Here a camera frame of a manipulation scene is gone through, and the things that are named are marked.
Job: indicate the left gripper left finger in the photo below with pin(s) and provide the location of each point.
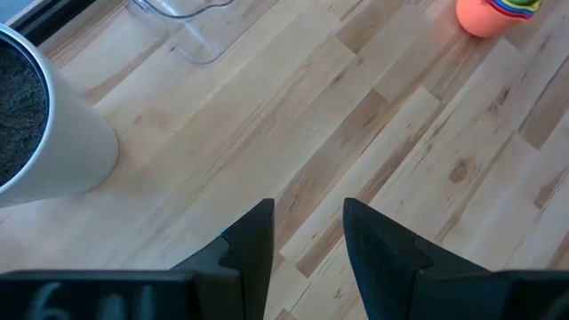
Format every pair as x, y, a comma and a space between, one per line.
133, 298

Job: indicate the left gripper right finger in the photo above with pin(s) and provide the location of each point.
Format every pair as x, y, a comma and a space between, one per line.
422, 293

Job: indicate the orange measuring cup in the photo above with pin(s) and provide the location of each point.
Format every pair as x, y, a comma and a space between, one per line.
475, 20

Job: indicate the blue measuring cup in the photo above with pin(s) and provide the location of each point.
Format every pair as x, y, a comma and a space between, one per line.
518, 13

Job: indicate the yellow measuring cup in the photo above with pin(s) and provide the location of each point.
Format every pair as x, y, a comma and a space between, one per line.
520, 9

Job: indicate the clear plastic basket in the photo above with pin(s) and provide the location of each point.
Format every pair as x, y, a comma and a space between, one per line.
200, 44

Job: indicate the white plant pot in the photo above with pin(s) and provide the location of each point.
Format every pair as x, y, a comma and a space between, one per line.
75, 146

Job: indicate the black aluminium table frame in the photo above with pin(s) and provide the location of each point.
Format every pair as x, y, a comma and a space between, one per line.
49, 18

